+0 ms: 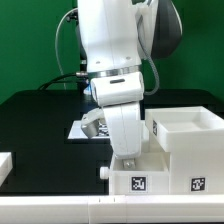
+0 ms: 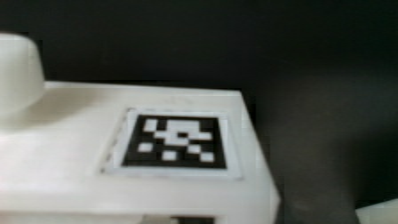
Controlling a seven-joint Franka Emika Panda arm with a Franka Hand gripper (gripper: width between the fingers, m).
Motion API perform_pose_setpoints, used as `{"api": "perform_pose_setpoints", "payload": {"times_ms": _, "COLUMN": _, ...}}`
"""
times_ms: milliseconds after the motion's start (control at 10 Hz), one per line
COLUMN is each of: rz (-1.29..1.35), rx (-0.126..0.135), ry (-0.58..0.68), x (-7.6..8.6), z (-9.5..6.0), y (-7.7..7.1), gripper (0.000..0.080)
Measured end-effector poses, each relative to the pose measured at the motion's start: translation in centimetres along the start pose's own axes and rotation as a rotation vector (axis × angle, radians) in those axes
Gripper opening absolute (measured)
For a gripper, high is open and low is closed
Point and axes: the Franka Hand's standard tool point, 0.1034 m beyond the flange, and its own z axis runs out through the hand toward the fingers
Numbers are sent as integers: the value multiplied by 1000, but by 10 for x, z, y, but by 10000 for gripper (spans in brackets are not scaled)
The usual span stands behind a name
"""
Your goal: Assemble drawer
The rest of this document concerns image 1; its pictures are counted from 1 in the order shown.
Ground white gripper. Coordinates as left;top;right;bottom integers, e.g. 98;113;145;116
103;102;141;169

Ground white upside-down drawer with knob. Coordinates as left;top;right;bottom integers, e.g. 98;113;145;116
100;153;169;195

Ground white drawer cabinet box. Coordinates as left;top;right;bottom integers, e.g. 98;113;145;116
145;106;224;194

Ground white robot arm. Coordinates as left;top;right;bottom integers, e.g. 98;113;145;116
78;0;182;169

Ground white front fence rail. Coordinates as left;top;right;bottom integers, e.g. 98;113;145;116
0;195;224;224

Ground white fence rail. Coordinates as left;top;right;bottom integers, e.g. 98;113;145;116
0;195;224;224
0;152;13;186

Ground white marker base plate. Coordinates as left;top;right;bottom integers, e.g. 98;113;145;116
66;119;111;141

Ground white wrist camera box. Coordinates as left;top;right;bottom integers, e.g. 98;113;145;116
79;71;146;140

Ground black base cables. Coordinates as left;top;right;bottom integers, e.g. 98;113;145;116
37;70;90;92

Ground white left fence rail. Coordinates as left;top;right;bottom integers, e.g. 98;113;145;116
0;152;13;186

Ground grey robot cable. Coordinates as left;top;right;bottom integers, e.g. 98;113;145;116
54;7;80;90

